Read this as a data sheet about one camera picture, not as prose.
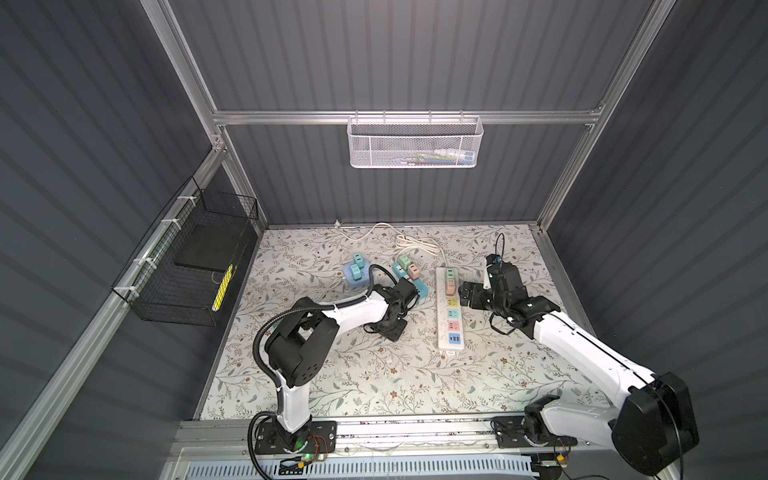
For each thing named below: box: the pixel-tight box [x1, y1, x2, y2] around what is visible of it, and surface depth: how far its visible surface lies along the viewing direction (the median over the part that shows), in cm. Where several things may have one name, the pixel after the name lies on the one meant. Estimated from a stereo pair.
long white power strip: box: [436, 267, 465, 351], surface depth 93 cm
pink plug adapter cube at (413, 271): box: [408, 263, 420, 280], surface depth 101 cm
